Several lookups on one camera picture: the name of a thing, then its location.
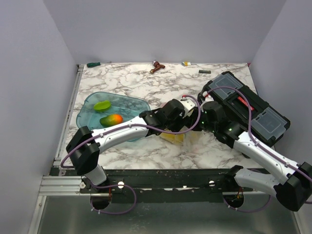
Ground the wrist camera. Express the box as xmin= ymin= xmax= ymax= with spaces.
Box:
xmin=202 ymin=91 xmax=211 ymax=99
xmin=180 ymin=97 xmax=196 ymax=116

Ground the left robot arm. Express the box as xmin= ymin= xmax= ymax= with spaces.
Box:
xmin=66 ymin=97 xmax=198 ymax=193

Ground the clear plastic bag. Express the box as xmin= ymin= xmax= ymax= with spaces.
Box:
xmin=159 ymin=130 xmax=205 ymax=154

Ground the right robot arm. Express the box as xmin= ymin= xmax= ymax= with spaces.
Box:
xmin=190 ymin=101 xmax=312 ymax=212

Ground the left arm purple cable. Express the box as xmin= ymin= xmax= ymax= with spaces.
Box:
xmin=60 ymin=94 xmax=202 ymax=169

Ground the black tool box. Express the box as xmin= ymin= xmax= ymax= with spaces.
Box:
xmin=197 ymin=71 xmax=291 ymax=147

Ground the yellow white small item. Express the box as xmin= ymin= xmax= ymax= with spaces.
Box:
xmin=181 ymin=61 xmax=192 ymax=66

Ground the brown tap fitting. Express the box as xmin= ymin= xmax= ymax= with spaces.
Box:
xmin=150 ymin=60 xmax=165 ymax=74

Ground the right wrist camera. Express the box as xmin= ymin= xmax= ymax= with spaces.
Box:
xmin=202 ymin=91 xmax=211 ymax=99

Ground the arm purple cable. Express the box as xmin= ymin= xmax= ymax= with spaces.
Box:
xmin=202 ymin=86 xmax=312 ymax=204
xmin=60 ymin=94 xmax=202 ymax=169

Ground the green handle screwdriver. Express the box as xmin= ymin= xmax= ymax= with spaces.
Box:
xmin=86 ymin=61 xmax=111 ymax=68

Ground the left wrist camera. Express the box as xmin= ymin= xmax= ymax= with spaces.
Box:
xmin=180 ymin=97 xmax=196 ymax=116

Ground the green fake fruit slice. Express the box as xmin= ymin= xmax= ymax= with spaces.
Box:
xmin=93 ymin=100 xmax=111 ymax=112

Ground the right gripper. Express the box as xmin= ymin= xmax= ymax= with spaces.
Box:
xmin=184 ymin=106 xmax=217 ymax=134

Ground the small black chip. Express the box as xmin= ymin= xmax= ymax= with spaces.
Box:
xmin=198 ymin=70 xmax=212 ymax=74

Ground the yellow fake banana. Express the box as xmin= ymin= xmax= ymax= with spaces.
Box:
xmin=159 ymin=133 xmax=184 ymax=145

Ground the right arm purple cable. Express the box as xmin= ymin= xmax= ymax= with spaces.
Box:
xmin=202 ymin=86 xmax=312 ymax=204

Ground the fake mango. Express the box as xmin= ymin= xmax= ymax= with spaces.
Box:
xmin=99 ymin=114 xmax=123 ymax=127

